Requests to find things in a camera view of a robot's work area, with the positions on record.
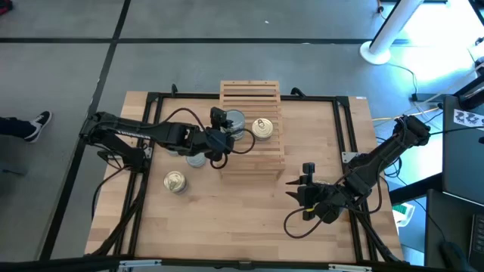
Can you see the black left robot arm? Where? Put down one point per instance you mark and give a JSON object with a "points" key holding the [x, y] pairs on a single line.
{"points": [[143, 130]]}

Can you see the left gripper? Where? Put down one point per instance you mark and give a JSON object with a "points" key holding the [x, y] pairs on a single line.
{"points": [[208, 140]]}

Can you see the tuna can green white label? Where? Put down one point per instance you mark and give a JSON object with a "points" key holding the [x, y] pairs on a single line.
{"points": [[238, 118], [196, 162], [172, 153], [238, 139], [239, 135]]}

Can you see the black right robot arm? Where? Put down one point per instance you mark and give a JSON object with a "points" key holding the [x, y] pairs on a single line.
{"points": [[378, 155]]}

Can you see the black aluminium table frame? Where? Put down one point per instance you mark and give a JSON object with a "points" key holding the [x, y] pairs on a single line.
{"points": [[181, 96]]}

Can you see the person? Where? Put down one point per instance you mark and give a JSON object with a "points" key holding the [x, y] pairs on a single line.
{"points": [[38, 124]]}

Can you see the wooden slatted shelf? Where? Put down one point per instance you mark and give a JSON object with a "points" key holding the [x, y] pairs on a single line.
{"points": [[257, 166]]}

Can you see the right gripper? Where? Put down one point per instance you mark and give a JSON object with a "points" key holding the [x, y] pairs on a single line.
{"points": [[321, 200]]}

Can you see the silver bracket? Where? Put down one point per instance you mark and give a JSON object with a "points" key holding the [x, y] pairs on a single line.
{"points": [[349, 268], [140, 263]]}

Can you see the red object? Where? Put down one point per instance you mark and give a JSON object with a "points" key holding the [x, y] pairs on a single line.
{"points": [[4, 7]]}

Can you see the black crossbar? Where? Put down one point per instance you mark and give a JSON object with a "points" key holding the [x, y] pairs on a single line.
{"points": [[75, 262]]}

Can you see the white marker paper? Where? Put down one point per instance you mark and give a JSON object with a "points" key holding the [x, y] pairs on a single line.
{"points": [[467, 118]]}

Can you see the white floor stand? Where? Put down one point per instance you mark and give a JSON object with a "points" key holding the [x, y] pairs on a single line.
{"points": [[374, 54]]}

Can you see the black keyboard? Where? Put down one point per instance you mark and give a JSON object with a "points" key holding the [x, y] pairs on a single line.
{"points": [[478, 236]]}

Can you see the silver mounting plate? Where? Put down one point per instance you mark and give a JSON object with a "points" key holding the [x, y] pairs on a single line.
{"points": [[349, 157]]}

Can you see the white green box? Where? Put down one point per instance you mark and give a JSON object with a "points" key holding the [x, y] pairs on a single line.
{"points": [[402, 211]]}

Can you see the black table-level camera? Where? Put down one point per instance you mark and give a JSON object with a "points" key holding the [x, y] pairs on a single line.
{"points": [[244, 265]]}

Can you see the black computer mouse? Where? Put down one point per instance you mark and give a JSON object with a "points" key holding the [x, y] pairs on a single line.
{"points": [[453, 258]]}

